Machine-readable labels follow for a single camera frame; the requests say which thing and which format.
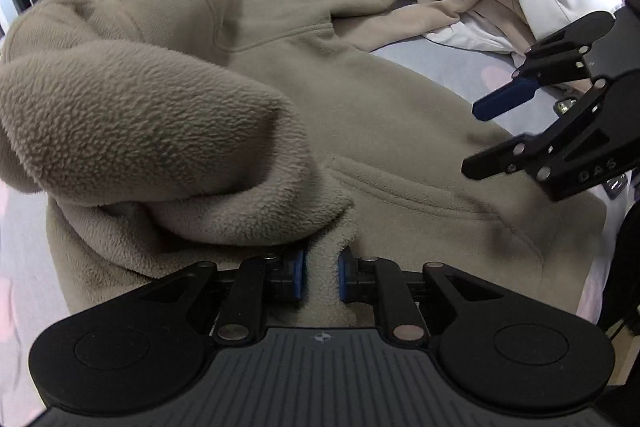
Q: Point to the beige garment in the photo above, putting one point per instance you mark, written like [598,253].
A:
[450,7]

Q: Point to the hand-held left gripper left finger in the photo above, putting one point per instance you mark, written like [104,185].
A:
[298,274]

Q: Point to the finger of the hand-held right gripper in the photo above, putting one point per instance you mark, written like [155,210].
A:
[505,102]
[575,167]

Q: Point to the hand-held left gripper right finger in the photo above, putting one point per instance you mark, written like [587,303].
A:
[343,279]

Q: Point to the khaki fleece hoodie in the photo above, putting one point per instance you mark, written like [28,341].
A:
[400,132]

